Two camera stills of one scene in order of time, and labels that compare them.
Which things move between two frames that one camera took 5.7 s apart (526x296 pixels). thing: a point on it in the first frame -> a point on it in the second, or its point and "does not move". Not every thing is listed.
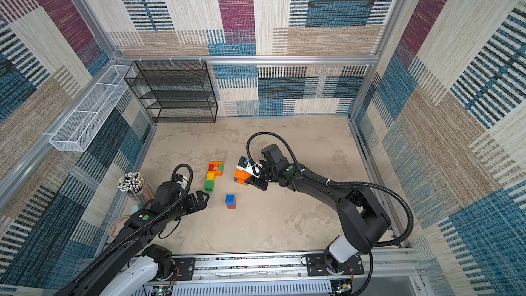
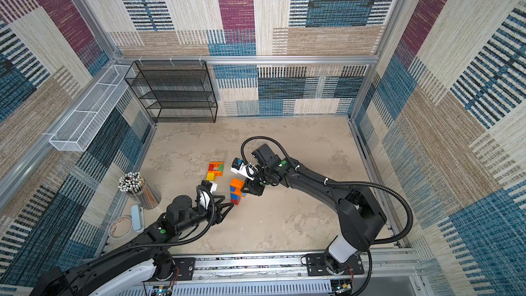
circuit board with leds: [340, 286] does not move
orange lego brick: [241, 174] -> [238, 183]
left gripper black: [202, 203] -> [217, 218]
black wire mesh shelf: [174, 90] does not move
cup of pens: [134, 183] does not move
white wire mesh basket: [76, 133] does not move
